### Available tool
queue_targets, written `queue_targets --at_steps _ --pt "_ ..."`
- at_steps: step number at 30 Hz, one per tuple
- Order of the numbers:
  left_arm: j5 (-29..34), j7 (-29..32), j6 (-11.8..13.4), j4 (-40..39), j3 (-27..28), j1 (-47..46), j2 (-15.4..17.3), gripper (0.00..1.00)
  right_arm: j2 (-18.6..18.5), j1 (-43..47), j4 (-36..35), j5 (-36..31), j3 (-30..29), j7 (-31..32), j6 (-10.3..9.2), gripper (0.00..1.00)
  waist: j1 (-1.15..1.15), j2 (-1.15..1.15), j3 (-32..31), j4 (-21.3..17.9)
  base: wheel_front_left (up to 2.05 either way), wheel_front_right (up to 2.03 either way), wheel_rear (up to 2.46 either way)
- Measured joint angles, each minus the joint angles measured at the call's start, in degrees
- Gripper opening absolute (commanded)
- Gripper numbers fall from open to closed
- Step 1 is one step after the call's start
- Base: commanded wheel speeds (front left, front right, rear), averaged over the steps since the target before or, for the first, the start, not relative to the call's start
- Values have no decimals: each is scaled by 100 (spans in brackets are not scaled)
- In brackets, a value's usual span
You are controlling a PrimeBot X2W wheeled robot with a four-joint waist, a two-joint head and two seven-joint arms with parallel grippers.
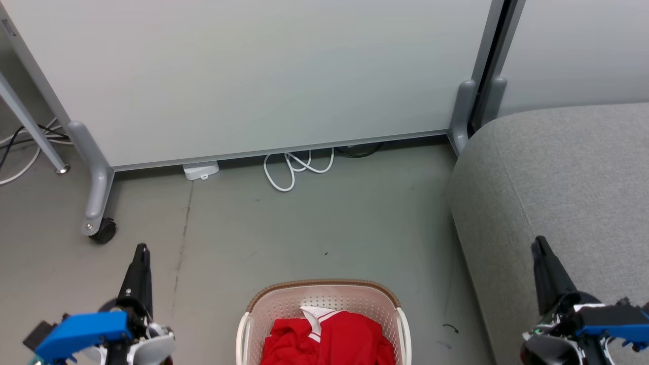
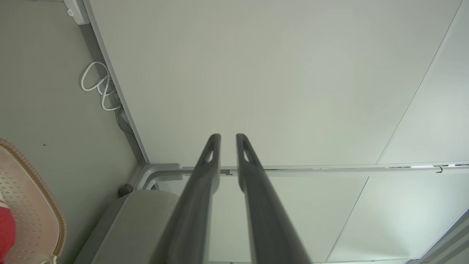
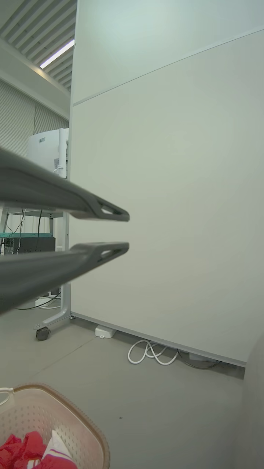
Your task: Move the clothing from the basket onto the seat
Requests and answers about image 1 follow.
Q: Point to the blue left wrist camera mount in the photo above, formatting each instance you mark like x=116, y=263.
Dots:
x=81, y=334

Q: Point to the grey metal table leg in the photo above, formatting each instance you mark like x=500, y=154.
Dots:
x=30, y=126

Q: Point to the small black curled scrap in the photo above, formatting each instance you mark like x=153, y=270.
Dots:
x=451, y=327

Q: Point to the grey partition foot upright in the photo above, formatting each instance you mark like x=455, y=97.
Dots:
x=462, y=114
x=494, y=99

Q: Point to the grey fabric sofa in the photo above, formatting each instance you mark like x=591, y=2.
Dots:
x=557, y=192

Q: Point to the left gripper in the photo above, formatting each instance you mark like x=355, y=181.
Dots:
x=152, y=344

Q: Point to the white power adapter box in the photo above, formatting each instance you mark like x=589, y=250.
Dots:
x=201, y=170

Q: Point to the black caster wheel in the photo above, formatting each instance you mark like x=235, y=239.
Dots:
x=104, y=231

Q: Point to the red shirt with white sleeves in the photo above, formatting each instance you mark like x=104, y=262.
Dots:
x=355, y=339

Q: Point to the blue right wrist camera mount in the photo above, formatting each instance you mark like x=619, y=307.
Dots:
x=616, y=319

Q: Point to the white perforated laundry basket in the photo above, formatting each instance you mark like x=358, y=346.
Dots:
x=329, y=295

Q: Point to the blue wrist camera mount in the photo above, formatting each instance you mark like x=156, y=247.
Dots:
x=81, y=334
x=616, y=319

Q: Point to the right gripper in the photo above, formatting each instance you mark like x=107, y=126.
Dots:
x=552, y=344

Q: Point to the large white partition panel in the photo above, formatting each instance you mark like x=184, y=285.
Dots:
x=263, y=71

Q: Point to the narrow white partition panel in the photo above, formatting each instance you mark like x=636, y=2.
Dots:
x=573, y=45

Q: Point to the grey partition foot with caster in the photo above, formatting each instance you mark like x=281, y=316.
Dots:
x=96, y=177

